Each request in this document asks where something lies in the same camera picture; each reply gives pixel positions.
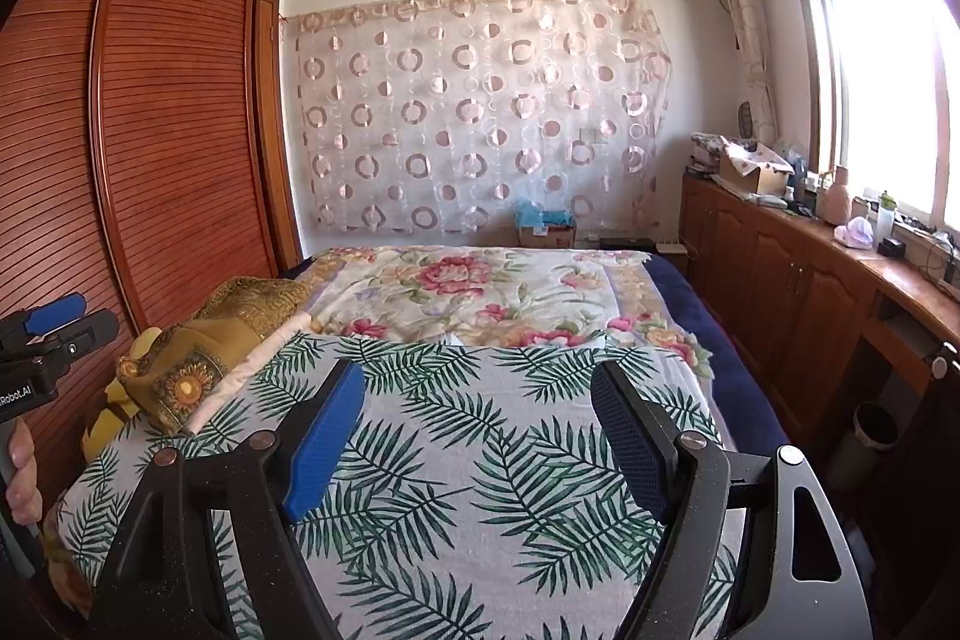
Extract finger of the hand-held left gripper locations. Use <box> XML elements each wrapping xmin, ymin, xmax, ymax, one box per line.
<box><xmin>0</xmin><ymin>293</ymin><xmax>85</xmax><ymax>350</ymax></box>
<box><xmin>37</xmin><ymin>310</ymin><xmax>119</xmax><ymax>362</ymax></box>

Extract pink vase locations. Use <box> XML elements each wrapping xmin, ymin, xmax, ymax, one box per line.
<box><xmin>817</xmin><ymin>164</ymin><xmax>851</xmax><ymax>226</ymax></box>

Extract navy blue bed sheet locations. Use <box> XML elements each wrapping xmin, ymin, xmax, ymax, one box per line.
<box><xmin>281</xmin><ymin>250</ymin><xmax>796</xmax><ymax>465</ymax></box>

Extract floral blanket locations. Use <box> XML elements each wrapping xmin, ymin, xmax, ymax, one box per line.
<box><xmin>300</xmin><ymin>245</ymin><xmax>717</xmax><ymax>378</ymax></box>

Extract black cables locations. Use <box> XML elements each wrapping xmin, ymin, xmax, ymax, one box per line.
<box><xmin>904</xmin><ymin>220</ymin><xmax>960</xmax><ymax>292</ymax></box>

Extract golden patterned garment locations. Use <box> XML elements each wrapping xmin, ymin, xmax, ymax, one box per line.
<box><xmin>116</xmin><ymin>276</ymin><xmax>312</xmax><ymax>435</ymax></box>

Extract wooden-framed window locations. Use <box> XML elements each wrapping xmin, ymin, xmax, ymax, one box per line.
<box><xmin>776</xmin><ymin>0</ymin><xmax>960</xmax><ymax>229</ymax></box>

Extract beige window curtain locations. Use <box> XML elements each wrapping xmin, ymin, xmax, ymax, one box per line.
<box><xmin>705</xmin><ymin>0</ymin><xmax>777</xmax><ymax>146</ymax></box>

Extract cream folded cloth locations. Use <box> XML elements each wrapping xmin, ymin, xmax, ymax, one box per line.
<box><xmin>187</xmin><ymin>310</ymin><xmax>312</xmax><ymax>435</ymax></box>

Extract floral fabric pile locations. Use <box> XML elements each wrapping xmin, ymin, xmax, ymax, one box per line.
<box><xmin>688</xmin><ymin>131</ymin><xmax>725</xmax><ymax>175</ymax></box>

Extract palm leaf printed sheet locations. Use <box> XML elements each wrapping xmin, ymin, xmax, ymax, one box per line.
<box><xmin>41</xmin><ymin>332</ymin><xmax>740</xmax><ymax>640</ymax></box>

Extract open cardboard box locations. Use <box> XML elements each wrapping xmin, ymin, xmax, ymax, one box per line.
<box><xmin>718</xmin><ymin>135</ymin><xmax>794</xmax><ymax>195</ymax></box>

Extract long wooden cabinet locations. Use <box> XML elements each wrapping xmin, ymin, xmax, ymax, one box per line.
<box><xmin>681</xmin><ymin>171</ymin><xmax>960</xmax><ymax>483</ymax></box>

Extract brown wooden wardrobe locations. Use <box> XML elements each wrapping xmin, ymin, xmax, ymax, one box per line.
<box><xmin>0</xmin><ymin>0</ymin><xmax>302</xmax><ymax>521</ymax></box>

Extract sheer circle-patterned curtain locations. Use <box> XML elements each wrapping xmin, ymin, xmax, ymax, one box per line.
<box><xmin>281</xmin><ymin>0</ymin><xmax>674</xmax><ymax>236</ymax></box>

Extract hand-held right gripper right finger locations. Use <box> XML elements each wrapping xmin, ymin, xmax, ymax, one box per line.
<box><xmin>589</xmin><ymin>360</ymin><xmax>875</xmax><ymax>640</ymax></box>

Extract yellow cloth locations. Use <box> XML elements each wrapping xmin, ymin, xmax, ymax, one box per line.
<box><xmin>84</xmin><ymin>326</ymin><xmax>162</xmax><ymax>461</ymax></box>

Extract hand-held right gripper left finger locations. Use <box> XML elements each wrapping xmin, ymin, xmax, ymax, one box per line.
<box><xmin>88</xmin><ymin>359</ymin><xmax>367</xmax><ymax>640</ymax></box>

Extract black chair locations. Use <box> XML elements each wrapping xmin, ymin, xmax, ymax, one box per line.
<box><xmin>926</xmin><ymin>340</ymin><xmax>960</xmax><ymax>431</ymax></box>

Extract purple plastic bag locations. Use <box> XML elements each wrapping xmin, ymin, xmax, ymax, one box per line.
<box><xmin>835</xmin><ymin>216</ymin><xmax>877</xmax><ymax>250</ymax></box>

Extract person's left hand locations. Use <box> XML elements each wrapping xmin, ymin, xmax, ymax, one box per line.
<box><xmin>4</xmin><ymin>419</ymin><xmax>44</xmax><ymax>525</ymax></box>

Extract cardboard box by wall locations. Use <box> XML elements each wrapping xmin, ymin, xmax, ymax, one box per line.
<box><xmin>514</xmin><ymin>222</ymin><xmax>577</xmax><ymax>249</ymax></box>

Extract grey trash bin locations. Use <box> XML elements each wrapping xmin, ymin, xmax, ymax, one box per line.
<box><xmin>853</xmin><ymin>401</ymin><xmax>899</xmax><ymax>453</ymax></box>

